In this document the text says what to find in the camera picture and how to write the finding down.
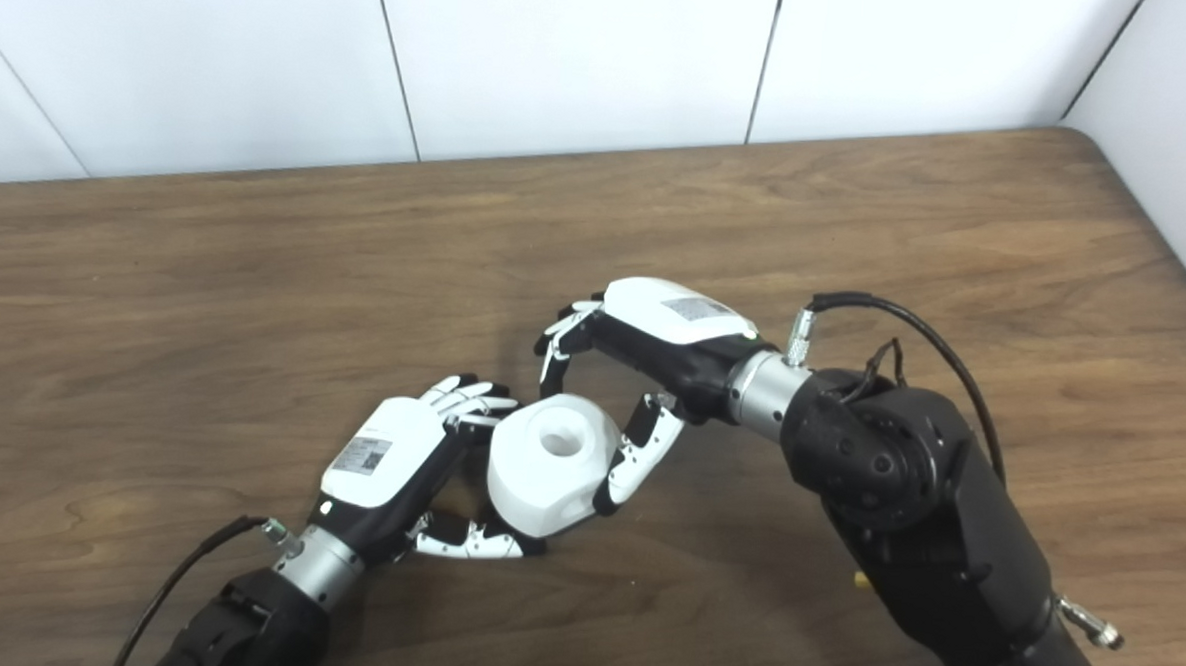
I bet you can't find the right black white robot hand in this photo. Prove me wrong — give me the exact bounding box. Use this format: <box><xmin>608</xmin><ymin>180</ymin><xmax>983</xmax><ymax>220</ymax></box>
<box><xmin>528</xmin><ymin>273</ymin><xmax>764</xmax><ymax>524</ymax></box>

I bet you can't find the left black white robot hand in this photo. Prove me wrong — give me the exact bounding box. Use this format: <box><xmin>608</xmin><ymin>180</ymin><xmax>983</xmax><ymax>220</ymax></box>
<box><xmin>305</xmin><ymin>366</ymin><xmax>555</xmax><ymax>572</ymax></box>

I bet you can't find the round white plastic piece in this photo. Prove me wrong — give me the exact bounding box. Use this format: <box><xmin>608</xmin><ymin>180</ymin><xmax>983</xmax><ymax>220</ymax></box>
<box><xmin>484</xmin><ymin>390</ymin><xmax>626</xmax><ymax>542</ymax></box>

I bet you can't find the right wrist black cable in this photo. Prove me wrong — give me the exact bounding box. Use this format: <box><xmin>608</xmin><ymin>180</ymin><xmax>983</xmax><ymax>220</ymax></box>
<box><xmin>775</xmin><ymin>289</ymin><xmax>1141</xmax><ymax>652</ymax></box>

